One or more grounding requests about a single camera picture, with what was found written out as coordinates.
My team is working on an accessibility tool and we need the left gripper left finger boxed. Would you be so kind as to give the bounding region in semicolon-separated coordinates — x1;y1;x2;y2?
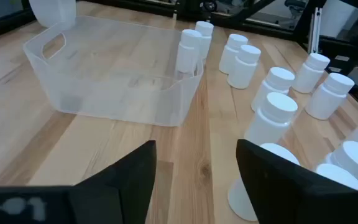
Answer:
0;139;157;224

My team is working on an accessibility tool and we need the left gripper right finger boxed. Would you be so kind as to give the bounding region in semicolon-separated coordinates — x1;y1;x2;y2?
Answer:
236;139;358;224

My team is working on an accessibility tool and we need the translucent plastic basket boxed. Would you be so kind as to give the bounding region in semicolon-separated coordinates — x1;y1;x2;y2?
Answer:
22;14;204;128

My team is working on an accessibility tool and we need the black box with white labels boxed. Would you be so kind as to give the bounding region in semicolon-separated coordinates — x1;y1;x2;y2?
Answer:
320;39;358;82

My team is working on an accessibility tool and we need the white round column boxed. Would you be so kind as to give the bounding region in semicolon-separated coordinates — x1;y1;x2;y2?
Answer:
320;0;358;38

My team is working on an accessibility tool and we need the black office chair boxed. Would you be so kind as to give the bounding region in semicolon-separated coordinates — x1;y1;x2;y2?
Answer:
283;0;307;29

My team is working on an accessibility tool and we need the green plant in white pot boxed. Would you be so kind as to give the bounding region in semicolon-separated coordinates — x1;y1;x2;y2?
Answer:
28;0;77;29

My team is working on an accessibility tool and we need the silver aluminium post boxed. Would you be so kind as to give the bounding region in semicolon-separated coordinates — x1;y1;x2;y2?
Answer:
308;6;323;55

